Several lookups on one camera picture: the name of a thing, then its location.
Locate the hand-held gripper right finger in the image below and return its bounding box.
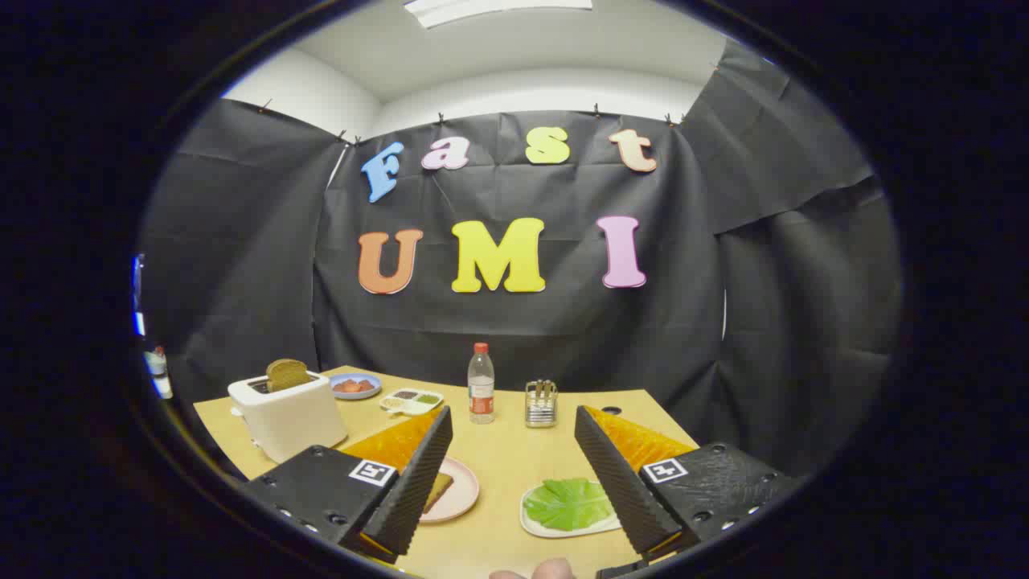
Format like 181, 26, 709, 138
573, 404, 805, 564

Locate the white plate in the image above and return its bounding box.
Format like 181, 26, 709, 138
519, 480, 624, 539

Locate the pink plate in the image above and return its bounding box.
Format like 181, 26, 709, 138
418, 457, 481, 525

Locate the clear glass utensil holder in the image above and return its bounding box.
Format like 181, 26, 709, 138
525, 380, 559, 429

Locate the brown toasted bread slice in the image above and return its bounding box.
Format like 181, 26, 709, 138
266, 359, 314, 393

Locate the white divided condiment tray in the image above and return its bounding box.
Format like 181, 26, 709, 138
379, 388, 445, 417

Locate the clear red-capped water bottle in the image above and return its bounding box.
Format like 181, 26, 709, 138
468, 343, 496, 425

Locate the blue plate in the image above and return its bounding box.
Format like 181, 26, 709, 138
329, 372, 383, 400

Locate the green lettuce leaf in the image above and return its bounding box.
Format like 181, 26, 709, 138
524, 478, 616, 532

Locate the white toaster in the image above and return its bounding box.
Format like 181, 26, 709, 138
228, 372, 349, 465

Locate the green-tinted bread slice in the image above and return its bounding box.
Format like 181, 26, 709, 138
424, 472, 455, 515

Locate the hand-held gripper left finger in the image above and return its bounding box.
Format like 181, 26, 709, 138
241, 404, 455, 564

